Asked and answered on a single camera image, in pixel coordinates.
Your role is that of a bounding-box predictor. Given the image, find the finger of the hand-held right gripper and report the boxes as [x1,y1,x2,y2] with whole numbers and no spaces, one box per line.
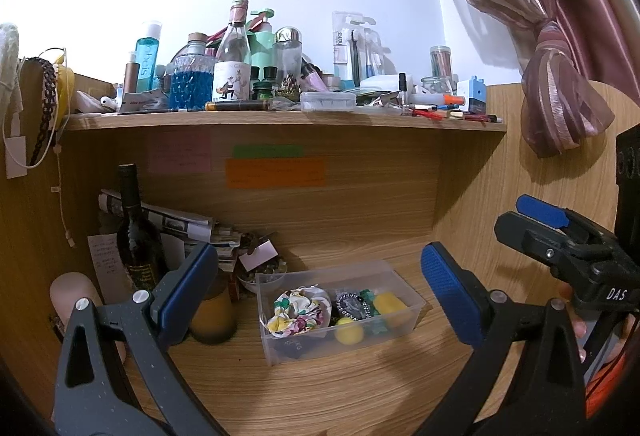
[493,211,582,267]
[516,194,617,247]

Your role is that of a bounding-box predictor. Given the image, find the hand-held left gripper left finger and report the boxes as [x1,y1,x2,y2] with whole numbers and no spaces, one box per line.
[52,241,221,436]

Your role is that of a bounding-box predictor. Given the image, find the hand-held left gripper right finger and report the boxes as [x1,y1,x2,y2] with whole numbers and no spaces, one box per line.
[415,241,587,436]

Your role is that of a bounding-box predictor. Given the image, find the yellow sponge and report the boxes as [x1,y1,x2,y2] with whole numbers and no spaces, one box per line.
[372,292,408,328]

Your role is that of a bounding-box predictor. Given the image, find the yellow ball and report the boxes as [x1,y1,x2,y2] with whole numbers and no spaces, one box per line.
[334,316,367,346]

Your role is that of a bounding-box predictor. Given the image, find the beaded bracelet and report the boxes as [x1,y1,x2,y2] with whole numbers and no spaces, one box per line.
[334,292,375,318]

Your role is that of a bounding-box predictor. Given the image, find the floral scrunchie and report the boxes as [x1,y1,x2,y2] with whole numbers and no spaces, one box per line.
[266,285,332,339]

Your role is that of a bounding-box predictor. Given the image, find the black patterned pouch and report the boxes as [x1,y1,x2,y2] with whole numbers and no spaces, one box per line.
[272,338,326,363]

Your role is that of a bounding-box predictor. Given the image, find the clear plastic storage box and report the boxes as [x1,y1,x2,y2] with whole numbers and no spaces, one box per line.
[255,259,427,368]

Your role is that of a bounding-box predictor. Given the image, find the person's right hand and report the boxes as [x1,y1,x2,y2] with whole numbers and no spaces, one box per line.
[559,285,590,363]

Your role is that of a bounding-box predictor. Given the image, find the amber bottle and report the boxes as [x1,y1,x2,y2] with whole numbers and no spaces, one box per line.
[190,268,237,346]

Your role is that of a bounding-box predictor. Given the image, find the stack of papers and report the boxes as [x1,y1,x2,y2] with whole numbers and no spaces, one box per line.
[210,226,261,273]

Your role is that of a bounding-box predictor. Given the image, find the rolled newspaper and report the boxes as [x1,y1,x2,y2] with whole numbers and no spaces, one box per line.
[97,188,216,243]

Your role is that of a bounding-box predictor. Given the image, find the dark wine bottle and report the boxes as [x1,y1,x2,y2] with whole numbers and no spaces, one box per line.
[116,163,168,293]

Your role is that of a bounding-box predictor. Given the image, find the white paper note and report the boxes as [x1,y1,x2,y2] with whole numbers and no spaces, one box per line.
[87,233,124,307]

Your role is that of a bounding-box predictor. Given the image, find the pale card tag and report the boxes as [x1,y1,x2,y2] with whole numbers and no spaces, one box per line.
[237,240,279,271]

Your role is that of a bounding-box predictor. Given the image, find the small bowl of trinkets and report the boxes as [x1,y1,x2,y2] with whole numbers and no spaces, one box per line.
[236,258,289,295]

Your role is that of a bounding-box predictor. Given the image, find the pale pink cylinder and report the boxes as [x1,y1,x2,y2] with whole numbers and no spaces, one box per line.
[50,272,127,363]

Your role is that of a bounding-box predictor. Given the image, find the blue pencil sharpener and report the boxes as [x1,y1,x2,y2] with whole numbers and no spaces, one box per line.
[457,76,489,115]

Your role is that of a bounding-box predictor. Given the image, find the pink sticky note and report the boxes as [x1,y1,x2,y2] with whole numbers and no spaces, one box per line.
[147,133,212,174]

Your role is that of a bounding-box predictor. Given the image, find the white marker orange cap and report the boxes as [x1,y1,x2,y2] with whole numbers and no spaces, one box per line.
[410,93,464,109]

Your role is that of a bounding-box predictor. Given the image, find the orange sticky note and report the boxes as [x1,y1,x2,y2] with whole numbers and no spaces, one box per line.
[225,157,326,189]

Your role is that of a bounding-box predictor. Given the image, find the glass jar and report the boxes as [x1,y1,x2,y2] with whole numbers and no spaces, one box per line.
[421,76,454,104]

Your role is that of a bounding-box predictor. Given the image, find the pink striped curtain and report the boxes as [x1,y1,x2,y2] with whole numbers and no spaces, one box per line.
[412,0,640,159]

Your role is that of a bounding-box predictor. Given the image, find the green sticky note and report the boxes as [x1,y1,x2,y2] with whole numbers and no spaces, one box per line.
[232,144,304,158]

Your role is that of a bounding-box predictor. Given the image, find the clear cylinder of sticks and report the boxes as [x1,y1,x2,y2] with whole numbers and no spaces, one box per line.
[430,46,454,89]

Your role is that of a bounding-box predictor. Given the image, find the brown pen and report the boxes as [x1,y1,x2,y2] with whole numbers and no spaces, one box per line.
[206,100,271,113]

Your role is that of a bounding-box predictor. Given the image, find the white box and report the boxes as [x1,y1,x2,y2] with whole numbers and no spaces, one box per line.
[360,73,416,97]

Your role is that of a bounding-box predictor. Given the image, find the wooden shelf board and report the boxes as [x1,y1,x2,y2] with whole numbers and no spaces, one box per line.
[62,108,508,133]

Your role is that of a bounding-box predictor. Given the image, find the blue faceted glass bottle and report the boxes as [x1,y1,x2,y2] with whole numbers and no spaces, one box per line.
[170,32,217,111]

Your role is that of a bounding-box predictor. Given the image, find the white hanging tag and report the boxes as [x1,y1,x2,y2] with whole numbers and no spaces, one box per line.
[6,136,27,179]

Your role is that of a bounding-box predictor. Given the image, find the clear glass bottle illustrated label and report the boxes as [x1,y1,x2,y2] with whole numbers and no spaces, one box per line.
[212,0,252,104]

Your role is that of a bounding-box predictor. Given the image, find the rose gold tube bottle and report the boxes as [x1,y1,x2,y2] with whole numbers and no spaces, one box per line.
[122,50,139,97]

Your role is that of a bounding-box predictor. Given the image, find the dark green ink bottle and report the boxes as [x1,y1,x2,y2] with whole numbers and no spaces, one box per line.
[260,66,281,100]

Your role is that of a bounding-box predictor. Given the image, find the clear flat plastic case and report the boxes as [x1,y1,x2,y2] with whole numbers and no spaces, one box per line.
[300,90,357,112]

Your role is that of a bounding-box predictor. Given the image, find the tall teal liquid bottle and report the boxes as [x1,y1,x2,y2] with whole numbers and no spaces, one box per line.
[135,20,164,94]

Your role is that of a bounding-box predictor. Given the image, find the yellow headband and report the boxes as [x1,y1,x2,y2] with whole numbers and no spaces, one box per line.
[54,48,76,127]

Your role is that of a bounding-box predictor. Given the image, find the clear blister package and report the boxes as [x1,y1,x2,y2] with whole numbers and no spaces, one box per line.
[331,10,381,87]

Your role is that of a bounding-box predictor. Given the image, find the black studded headband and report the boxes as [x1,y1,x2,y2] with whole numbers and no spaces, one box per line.
[22,57,59,167]

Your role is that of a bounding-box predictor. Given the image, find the pink lip gloss tube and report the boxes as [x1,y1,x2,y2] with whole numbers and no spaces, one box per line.
[300,60,326,92]

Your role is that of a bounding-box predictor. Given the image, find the frosted bottle silver cap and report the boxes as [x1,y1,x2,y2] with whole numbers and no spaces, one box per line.
[273,26,304,89]

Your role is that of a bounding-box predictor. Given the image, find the mint green pump bottle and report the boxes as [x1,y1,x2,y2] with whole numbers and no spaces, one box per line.
[248,9,277,82]

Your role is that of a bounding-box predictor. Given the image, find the white fluffy headband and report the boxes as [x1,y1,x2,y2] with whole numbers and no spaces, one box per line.
[0,22,24,117]

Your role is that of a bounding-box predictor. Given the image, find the white cable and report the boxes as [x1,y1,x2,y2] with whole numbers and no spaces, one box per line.
[50,145,76,247]

